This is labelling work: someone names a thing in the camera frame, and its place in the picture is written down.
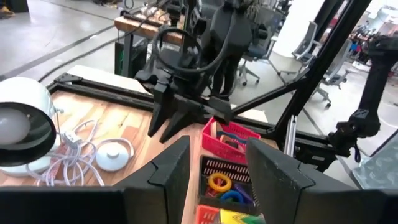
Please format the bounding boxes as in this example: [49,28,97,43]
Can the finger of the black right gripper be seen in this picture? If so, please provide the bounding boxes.
[147,82,172,138]
[159,107,196,144]

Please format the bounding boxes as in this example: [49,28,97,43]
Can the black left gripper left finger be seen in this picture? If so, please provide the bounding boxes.
[114,135,192,224]

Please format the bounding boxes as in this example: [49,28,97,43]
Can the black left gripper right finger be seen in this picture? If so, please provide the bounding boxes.
[245,137,358,224]

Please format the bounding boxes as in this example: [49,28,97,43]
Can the purple coil wrist keychain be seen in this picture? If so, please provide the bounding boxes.
[233,182,255,205]

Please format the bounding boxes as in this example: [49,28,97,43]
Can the blue coil wrist keychain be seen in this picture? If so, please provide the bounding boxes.
[220,189,245,205]

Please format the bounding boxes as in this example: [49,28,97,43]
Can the yellow coil wrist keychain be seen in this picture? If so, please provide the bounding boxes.
[207,172,233,193]

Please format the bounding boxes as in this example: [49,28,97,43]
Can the orange plastic basket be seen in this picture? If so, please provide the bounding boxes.
[195,204,267,224]

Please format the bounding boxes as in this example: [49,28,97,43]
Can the red plastic basket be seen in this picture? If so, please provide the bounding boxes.
[201,116,262,166]

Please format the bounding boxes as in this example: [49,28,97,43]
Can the black plastic basket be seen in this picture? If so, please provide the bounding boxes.
[198,154,261,216]

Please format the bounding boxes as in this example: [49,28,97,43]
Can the large blue rubber band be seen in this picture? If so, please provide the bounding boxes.
[216,130,249,146]

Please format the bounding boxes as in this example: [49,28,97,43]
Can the blue office chair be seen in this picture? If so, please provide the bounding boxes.
[237,6,282,87]

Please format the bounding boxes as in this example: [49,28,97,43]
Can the grey office chair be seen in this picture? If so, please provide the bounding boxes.
[310,39,354,109]
[278,21,323,78]

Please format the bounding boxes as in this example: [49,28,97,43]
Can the white desk lamp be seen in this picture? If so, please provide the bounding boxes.
[0,77,60,177]

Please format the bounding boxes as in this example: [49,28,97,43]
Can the wooden background workbench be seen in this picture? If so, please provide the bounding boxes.
[113,4,190,78]

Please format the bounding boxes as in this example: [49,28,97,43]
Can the person's shoe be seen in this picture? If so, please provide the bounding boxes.
[0,5,16,18]

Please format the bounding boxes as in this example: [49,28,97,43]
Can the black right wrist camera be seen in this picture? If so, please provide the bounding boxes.
[202,95,233,124]

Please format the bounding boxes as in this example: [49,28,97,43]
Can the silver metal bracket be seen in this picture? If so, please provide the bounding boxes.
[284,114,299,157]

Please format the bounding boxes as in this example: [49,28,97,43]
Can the round white cord switch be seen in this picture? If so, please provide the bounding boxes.
[95,142,130,172]

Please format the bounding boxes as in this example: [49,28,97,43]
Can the white lamp power cord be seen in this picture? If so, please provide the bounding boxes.
[26,119,135,187]

